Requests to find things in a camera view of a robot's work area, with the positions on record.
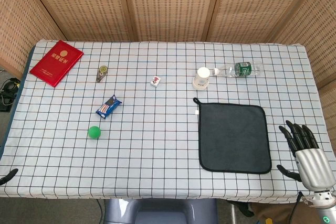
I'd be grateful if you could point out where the red certificate booklet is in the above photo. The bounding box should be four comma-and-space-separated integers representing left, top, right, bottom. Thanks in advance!
29, 40, 85, 88

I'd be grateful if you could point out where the blue snack packet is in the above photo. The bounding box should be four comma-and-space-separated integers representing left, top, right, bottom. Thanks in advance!
95, 94, 123, 120

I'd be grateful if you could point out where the green ball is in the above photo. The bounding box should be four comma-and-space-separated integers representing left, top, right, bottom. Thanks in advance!
88, 126, 102, 140

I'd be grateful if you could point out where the white paper cup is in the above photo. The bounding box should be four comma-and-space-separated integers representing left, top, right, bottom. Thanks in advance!
192, 67, 212, 90

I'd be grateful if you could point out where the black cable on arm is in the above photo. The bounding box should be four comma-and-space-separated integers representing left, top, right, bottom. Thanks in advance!
294, 191, 304, 209

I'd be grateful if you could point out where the correction tape dispenser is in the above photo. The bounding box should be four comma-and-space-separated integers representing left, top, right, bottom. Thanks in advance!
95, 66, 110, 83

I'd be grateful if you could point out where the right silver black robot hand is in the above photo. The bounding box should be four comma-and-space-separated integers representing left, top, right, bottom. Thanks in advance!
276, 120, 336, 193

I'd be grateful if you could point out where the woven bamboo folding screen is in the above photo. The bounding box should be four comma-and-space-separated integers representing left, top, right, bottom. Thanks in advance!
0, 0, 336, 156

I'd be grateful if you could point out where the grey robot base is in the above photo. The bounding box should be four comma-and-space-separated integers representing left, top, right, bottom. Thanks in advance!
104, 198, 218, 224

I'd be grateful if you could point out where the dark grey yellow-backed cloth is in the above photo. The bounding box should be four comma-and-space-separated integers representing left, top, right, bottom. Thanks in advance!
193, 97, 272, 175

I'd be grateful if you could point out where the clear plastic water bottle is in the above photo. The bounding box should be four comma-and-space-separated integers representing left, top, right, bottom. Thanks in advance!
212, 61, 265, 78

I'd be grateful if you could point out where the black equipment on floor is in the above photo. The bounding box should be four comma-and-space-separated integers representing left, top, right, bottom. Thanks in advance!
0, 77, 22, 112

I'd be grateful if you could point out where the white checkered tablecloth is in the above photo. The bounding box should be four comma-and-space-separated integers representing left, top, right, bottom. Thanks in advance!
0, 40, 336, 204

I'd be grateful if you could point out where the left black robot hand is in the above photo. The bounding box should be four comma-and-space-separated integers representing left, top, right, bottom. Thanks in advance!
0, 168, 19, 186

